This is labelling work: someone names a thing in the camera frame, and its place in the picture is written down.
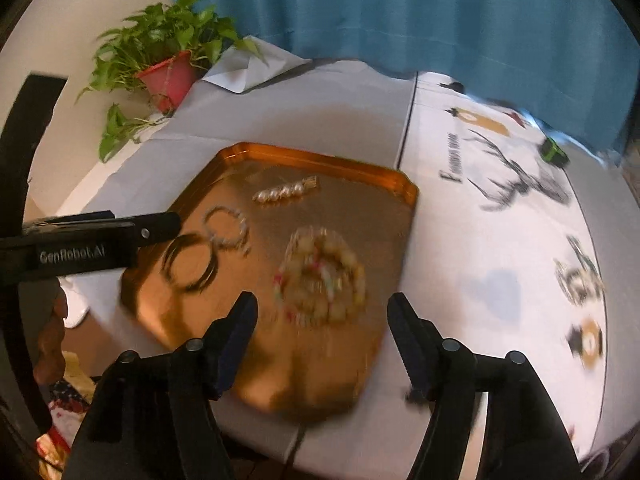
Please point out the orange metal tray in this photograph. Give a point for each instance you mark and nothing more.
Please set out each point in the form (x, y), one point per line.
(300, 370)

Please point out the green leafy plant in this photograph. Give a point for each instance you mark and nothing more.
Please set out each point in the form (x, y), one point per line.
(155, 35)

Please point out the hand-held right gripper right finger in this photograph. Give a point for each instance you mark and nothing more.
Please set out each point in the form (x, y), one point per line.
(412, 345)

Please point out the patterned cloth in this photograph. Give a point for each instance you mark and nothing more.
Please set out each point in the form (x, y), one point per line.
(65, 400)

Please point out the grey tablecloth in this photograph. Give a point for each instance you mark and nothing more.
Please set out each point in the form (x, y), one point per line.
(310, 110)

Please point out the green and black watch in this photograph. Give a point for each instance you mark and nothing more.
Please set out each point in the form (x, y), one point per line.
(556, 150)

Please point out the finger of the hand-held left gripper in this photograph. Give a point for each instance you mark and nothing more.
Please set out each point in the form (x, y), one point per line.
(155, 227)
(27, 145)

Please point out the white printed cloth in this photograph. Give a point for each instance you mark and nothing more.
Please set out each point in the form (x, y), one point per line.
(500, 260)

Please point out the red plant pot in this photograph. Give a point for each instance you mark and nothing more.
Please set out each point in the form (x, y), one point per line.
(167, 80)

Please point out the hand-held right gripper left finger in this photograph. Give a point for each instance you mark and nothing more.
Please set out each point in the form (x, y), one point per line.
(235, 345)

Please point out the dark bangle rings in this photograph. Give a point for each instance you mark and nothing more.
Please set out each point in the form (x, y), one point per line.
(192, 262)

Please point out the blue curtain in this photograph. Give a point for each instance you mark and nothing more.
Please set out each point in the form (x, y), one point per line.
(400, 15)

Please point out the person's left hand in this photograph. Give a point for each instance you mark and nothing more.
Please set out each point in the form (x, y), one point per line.
(50, 350)

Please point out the white round floor device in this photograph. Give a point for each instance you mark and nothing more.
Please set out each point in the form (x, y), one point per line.
(75, 305)

